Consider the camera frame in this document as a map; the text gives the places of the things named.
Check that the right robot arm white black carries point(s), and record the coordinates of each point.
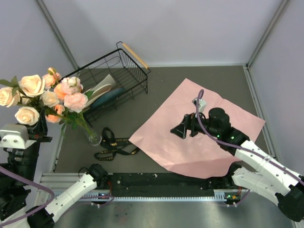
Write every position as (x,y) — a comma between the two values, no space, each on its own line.
(272,180)

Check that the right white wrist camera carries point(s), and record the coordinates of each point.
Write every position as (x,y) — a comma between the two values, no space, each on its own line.
(201,104)

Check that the grey slotted cable duct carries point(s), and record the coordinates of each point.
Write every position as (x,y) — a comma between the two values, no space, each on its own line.
(217,196)

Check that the dark teal plate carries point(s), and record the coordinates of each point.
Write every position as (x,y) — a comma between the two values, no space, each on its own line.
(108,97)

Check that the white plate in basket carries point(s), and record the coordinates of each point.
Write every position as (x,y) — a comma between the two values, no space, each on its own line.
(107,81)

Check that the cream plate in basket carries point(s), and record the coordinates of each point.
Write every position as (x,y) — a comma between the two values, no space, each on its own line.
(97,92)

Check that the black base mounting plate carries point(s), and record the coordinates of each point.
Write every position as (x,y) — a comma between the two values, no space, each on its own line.
(124,180)

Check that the black wire basket wooden handles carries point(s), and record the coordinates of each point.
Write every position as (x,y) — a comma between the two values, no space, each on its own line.
(122,70)

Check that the pink wrapping paper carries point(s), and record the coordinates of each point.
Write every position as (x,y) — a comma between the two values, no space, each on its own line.
(199,156)

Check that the small pink rose sprig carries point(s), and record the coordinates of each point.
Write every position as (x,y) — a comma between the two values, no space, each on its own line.
(29,95)

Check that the peach rose flower stem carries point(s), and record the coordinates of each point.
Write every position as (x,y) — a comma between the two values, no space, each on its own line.
(52,81)

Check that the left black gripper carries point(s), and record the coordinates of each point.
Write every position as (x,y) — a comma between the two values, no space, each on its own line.
(41,128)

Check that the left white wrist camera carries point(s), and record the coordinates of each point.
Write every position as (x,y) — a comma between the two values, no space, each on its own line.
(15,136)

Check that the pale pink peony stem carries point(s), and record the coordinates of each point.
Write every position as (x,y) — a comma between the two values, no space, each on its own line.
(75,102)

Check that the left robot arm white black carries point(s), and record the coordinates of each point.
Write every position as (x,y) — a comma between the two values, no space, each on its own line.
(19,172)

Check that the black ribbon gold lettering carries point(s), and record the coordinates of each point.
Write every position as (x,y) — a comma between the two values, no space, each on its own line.
(113,146)

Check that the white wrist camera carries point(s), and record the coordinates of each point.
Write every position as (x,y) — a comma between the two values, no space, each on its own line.
(201,104)
(15,136)

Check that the clear glass vase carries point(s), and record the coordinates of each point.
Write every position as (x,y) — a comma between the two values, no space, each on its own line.
(94,139)

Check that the eucalyptus pink flower sprig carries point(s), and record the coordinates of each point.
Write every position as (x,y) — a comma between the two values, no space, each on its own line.
(57,114)

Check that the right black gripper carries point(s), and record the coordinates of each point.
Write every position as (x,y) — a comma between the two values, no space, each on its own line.
(189,122)

